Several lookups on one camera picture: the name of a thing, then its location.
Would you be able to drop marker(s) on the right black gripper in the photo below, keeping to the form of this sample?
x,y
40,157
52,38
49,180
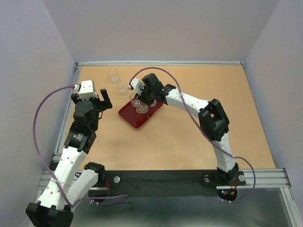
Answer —
x,y
141,97

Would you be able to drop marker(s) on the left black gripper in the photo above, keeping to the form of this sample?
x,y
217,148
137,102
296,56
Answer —
x,y
104,105

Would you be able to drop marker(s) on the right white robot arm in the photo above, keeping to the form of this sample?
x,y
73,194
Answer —
x,y
213,121

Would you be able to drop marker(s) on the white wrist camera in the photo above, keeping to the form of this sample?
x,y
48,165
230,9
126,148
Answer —
x,y
86,89
137,86

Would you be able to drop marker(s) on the red rectangular serving tray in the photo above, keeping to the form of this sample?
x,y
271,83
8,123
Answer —
x,y
135,119

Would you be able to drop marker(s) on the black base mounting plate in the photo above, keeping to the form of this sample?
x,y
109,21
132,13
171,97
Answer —
x,y
162,183

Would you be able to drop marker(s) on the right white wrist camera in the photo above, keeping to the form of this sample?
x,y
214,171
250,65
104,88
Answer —
x,y
137,86

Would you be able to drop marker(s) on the aluminium table frame rail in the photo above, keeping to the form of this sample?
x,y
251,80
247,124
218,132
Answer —
x,y
156,63

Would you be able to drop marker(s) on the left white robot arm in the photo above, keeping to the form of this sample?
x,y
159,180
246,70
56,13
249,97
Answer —
x,y
56,205

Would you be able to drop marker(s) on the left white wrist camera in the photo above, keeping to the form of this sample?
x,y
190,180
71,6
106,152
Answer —
x,y
86,89

